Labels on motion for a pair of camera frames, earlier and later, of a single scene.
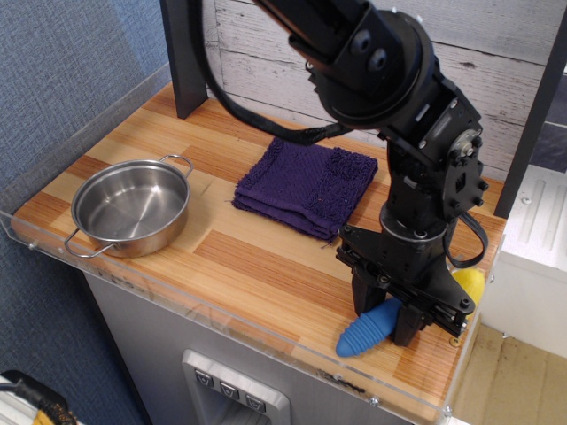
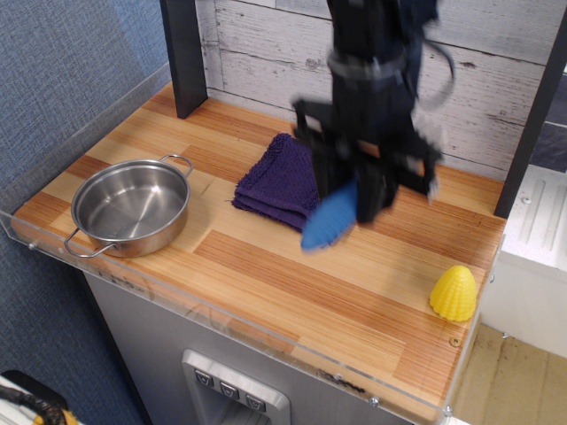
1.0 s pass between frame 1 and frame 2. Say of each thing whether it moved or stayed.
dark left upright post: stayed
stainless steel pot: stayed
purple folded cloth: stayed
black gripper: moved
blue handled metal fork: moved
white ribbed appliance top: stayed
